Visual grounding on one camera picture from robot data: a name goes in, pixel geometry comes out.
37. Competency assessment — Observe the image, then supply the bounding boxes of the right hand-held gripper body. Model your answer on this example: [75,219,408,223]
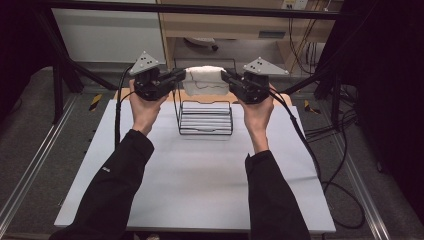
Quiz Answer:
[233,56,290,105]

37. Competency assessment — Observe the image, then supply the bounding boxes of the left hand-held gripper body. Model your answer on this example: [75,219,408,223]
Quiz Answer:
[129,50,174,102]

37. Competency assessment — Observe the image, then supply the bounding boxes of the white towel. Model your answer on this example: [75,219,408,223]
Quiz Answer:
[182,65,231,97]

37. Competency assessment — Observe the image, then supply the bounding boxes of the black wire rack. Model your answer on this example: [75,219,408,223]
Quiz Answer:
[170,57,238,136]

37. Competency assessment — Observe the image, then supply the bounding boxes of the person's left hand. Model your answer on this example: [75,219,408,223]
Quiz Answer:
[129,79,169,136]

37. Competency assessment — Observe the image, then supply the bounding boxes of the person's right hand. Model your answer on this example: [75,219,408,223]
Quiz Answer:
[237,88,278,136]

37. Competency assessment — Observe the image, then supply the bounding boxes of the wooden table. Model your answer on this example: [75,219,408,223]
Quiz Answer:
[113,87,293,107]

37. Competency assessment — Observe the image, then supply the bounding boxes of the office chair base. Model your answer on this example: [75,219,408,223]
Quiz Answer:
[184,37,220,52]

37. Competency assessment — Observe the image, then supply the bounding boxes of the light wooden desk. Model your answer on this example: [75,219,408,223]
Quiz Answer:
[156,0,344,73]

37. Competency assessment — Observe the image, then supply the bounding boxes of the white cabinet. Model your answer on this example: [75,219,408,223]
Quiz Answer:
[51,8,167,65]

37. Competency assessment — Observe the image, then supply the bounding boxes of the white foam board mat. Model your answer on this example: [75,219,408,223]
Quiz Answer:
[54,99,337,234]

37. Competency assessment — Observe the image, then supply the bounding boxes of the black curtain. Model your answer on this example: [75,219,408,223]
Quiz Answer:
[319,0,424,228]
[0,0,58,124]

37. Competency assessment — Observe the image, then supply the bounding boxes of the left hand-held gripper black cable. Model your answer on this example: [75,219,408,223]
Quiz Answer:
[114,65,135,149]

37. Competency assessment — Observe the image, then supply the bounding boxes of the hand-held gripper black cable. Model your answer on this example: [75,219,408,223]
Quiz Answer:
[268,89,366,230]
[114,65,135,149]

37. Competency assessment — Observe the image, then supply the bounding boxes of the right hand-held gripper black cable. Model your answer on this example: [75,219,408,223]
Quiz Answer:
[268,89,366,230]

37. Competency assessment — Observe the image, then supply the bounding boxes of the hanging cables under desk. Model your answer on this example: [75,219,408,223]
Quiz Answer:
[288,16,326,76]

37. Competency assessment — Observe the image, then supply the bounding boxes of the black metal frame bar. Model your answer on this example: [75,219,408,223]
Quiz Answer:
[43,0,354,20]

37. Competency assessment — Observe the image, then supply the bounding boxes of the black metal frame leg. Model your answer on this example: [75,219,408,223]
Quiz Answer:
[281,59,344,131]
[33,6,119,124]

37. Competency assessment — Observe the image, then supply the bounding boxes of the bundle of black floor cables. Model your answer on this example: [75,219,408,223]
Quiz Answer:
[304,109,358,143]

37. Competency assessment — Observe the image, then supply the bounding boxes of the white wall outlet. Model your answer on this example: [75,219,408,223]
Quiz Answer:
[281,0,309,10]

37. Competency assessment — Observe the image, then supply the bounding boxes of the aluminium floor rail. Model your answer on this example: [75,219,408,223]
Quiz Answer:
[0,94,81,228]
[333,133,391,240]

